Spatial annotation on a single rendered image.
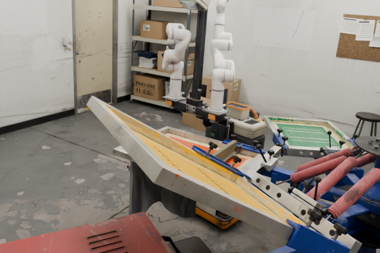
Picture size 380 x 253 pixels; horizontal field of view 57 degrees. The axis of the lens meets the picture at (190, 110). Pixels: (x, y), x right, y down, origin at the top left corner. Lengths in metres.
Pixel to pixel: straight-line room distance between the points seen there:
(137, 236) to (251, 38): 5.05
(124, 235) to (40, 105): 4.58
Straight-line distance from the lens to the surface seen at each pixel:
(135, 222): 1.35
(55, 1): 5.71
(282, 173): 2.00
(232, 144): 2.24
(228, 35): 2.84
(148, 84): 6.57
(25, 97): 5.57
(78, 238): 1.29
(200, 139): 2.49
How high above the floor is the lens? 1.87
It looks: 16 degrees down
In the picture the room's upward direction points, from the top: 4 degrees clockwise
